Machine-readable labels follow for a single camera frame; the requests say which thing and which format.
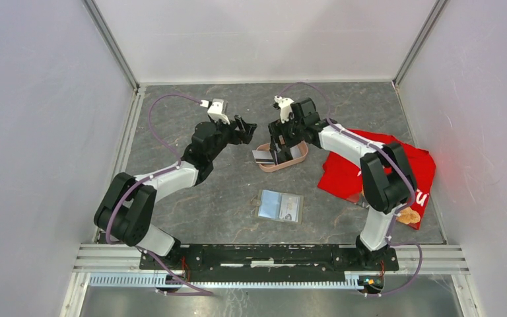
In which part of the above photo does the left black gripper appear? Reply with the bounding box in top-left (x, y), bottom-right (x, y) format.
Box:
top-left (208, 115), bottom-right (257, 161)

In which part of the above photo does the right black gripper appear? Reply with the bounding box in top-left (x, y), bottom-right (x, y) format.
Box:
top-left (267, 114), bottom-right (304, 153)

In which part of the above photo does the pink oval tray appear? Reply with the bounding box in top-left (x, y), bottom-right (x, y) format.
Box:
top-left (256, 141), bottom-right (308, 173)

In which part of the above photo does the grey credit card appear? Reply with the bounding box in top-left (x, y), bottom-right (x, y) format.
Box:
top-left (279, 194), bottom-right (302, 223)
top-left (252, 150), bottom-right (277, 165)

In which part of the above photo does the grey card holder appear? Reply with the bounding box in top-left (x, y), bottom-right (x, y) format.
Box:
top-left (250, 190), bottom-right (304, 224)

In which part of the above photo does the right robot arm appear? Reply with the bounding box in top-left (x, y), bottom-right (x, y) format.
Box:
top-left (268, 96), bottom-right (417, 269)

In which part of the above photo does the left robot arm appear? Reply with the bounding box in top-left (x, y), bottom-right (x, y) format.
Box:
top-left (94, 116), bottom-right (257, 269)

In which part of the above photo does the red printed t-shirt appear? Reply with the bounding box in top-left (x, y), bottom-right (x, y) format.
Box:
top-left (318, 126), bottom-right (436, 230)

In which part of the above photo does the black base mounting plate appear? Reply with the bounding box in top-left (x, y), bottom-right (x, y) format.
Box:
top-left (161, 244), bottom-right (399, 283)

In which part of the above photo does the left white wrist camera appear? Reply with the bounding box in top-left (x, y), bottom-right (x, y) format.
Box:
top-left (200, 98), bottom-right (230, 125)

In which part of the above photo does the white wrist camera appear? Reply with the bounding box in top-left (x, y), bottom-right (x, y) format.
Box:
top-left (273, 96), bottom-right (294, 123)
top-left (200, 98), bottom-right (230, 125)

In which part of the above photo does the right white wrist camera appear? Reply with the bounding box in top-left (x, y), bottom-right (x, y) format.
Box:
top-left (273, 96), bottom-right (294, 123)

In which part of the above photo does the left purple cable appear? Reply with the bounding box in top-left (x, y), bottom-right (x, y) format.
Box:
top-left (105, 92), bottom-right (215, 297)

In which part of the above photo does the aluminium frame rail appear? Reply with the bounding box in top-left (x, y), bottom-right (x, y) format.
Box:
top-left (73, 244), bottom-right (469, 289)

